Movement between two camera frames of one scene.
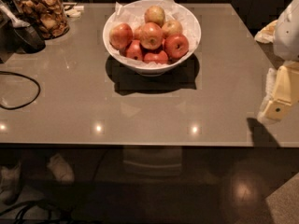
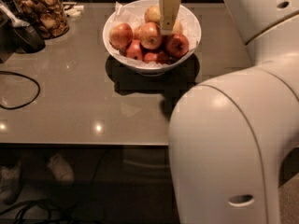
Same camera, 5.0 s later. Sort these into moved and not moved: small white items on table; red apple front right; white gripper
Moved: white gripper
Not moved: red apple front right; small white items on table
